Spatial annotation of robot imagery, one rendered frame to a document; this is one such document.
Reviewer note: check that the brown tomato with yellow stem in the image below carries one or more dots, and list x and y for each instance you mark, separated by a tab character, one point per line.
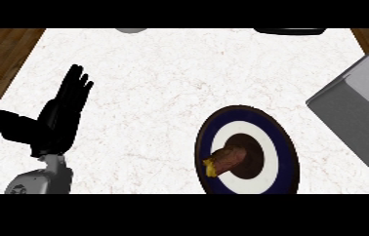
230	159

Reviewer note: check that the blue and white plate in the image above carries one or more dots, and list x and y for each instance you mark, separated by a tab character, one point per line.
284	149

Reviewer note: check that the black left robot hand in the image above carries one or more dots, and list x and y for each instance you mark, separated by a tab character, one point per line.
60	119

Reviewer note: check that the grey box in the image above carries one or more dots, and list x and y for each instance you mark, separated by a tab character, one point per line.
345	110

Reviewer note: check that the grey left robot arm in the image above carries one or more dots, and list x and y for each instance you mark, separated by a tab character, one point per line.
42	178

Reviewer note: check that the grey rounded object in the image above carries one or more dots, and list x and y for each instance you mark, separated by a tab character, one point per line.
131	30

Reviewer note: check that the black rounded object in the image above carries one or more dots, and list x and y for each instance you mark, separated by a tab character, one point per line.
290	31

